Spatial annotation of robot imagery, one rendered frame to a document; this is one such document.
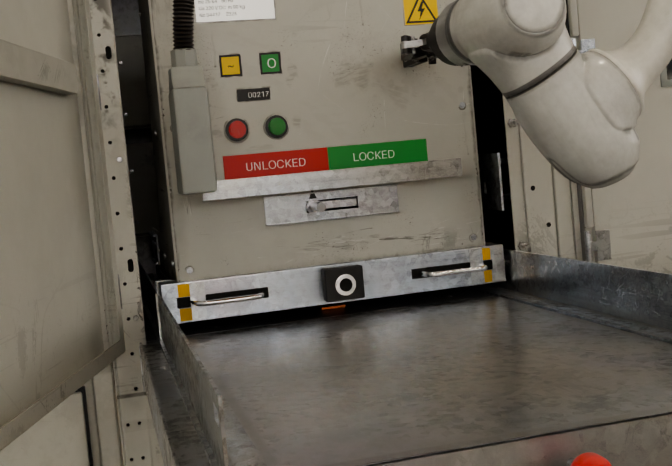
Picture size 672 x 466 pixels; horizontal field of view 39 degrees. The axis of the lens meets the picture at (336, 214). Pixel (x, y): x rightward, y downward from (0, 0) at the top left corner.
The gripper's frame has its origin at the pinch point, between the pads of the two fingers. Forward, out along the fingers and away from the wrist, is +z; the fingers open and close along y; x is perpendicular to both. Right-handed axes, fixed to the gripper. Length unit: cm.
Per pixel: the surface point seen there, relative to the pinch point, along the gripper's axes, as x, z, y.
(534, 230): -28.6, -0.4, 17.1
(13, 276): -24, -30, -58
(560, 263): -32.3, -15.3, 13.5
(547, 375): -38, -51, -7
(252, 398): -38, -42, -36
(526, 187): -21.8, -0.4, 16.4
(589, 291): -35.4, -22.9, 13.5
